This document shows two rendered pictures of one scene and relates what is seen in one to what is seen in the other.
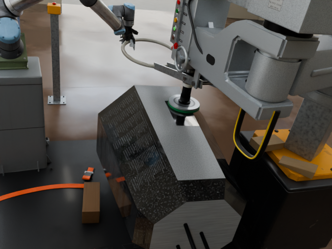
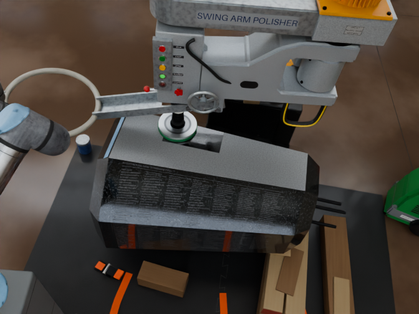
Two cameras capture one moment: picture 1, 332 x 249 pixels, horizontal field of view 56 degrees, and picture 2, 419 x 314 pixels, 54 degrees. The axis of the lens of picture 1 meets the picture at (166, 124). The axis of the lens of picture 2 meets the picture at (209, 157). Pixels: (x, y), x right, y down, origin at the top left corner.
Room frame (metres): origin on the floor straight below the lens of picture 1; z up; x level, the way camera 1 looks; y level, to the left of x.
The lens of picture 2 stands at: (1.14, 1.17, 2.65)
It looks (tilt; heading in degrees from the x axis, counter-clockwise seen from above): 54 degrees down; 293
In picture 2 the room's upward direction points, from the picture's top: 8 degrees clockwise
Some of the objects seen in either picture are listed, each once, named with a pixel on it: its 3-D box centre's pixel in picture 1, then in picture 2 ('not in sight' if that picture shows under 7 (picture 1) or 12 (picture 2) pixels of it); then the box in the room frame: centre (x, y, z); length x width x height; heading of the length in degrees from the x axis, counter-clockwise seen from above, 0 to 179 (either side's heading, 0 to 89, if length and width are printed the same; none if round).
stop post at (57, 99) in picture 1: (55, 56); not in sight; (3.16, 1.31, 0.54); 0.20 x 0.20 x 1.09; 21
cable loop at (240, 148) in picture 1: (252, 128); (304, 106); (1.33, -0.42, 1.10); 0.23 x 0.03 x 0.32; 29
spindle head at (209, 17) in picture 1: (205, 37); (197, 59); (1.83, -0.13, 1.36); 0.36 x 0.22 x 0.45; 29
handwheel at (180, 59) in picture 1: (186, 59); (203, 96); (1.74, -0.05, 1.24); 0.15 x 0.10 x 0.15; 29
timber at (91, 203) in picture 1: (91, 201); (163, 279); (1.64, 0.44, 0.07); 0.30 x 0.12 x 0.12; 15
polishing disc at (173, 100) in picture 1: (184, 102); (177, 124); (1.90, -0.10, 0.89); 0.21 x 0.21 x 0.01
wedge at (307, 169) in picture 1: (298, 164); not in sight; (1.53, -0.81, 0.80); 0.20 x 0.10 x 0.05; 61
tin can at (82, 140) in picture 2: not in sight; (83, 144); (2.73, -0.11, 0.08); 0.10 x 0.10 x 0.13
